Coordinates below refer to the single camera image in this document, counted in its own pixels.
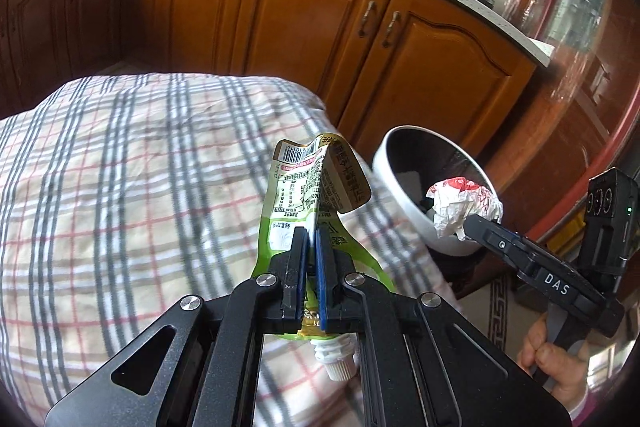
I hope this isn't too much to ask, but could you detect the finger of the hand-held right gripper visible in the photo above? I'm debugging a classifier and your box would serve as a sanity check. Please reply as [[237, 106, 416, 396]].
[[465, 213, 540, 277]]

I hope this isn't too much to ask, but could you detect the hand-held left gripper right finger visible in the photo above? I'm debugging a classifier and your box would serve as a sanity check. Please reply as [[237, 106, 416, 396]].
[[315, 227, 571, 427]]

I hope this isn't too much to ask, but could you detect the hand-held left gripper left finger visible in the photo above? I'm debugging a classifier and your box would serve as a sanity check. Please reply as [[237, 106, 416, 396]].
[[44, 227, 310, 427]]

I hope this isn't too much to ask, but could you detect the red and white wrapper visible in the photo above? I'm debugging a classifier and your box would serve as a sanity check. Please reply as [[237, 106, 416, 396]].
[[425, 177, 504, 240]]

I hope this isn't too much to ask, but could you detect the green spout pouch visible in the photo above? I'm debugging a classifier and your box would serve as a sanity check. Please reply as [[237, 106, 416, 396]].
[[252, 133, 398, 383]]

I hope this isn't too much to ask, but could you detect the white round bin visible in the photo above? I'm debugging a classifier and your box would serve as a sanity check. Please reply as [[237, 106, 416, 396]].
[[372, 125, 501, 256]]

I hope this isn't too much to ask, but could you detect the person's right forearm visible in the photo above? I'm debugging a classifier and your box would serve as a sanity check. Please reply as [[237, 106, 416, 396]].
[[569, 387, 603, 424]]

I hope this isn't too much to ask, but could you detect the person's right hand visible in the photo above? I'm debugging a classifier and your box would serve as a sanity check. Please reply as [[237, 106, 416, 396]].
[[517, 312, 592, 408]]

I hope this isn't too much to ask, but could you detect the yellow object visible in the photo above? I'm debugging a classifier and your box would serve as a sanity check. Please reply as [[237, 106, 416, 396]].
[[549, 211, 587, 254]]

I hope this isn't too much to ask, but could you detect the round wooden table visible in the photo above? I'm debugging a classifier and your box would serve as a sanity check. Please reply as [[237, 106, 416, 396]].
[[480, 0, 640, 238]]

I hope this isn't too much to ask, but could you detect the plaid blanket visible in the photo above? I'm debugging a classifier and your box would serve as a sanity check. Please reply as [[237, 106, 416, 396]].
[[0, 73, 451, 427]]

